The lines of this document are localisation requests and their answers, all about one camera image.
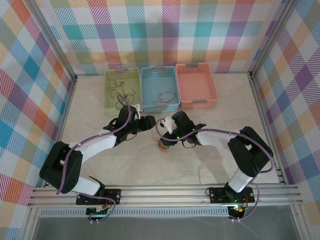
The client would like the thin red cable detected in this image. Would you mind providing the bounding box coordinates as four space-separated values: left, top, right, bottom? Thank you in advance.
152 87 177 105

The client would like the pink plastic basket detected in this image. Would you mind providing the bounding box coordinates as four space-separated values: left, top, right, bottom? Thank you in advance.
174 62 219 110

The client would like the blue plastic basket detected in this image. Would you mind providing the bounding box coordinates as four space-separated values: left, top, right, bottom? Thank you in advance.
139 65 181 114

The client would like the green plastic basket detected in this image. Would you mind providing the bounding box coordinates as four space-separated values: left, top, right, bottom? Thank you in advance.
104 66 143 116

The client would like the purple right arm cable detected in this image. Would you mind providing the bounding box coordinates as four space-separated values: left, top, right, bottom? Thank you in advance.
155 119 275 223

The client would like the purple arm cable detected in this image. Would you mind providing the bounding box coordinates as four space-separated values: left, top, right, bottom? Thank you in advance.
155 119 275 223
56 94 132 224

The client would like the aluminium table edge rail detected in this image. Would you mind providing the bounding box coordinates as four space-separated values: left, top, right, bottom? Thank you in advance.
42 76 78 188
248 72 288 185

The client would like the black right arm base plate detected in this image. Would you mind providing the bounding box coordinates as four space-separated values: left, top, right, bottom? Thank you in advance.
208 187 256 204

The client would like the grey slotted cable duct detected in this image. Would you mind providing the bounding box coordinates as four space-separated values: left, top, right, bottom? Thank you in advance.
39 208 230 218

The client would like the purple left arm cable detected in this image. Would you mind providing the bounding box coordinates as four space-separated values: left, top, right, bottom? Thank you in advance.
56 94 132 224

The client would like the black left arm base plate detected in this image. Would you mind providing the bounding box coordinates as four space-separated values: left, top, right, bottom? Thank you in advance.
75 188 122 206

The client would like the aluminium frame post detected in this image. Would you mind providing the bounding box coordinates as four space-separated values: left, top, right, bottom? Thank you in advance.
248 0 301 78
24 0 78 83

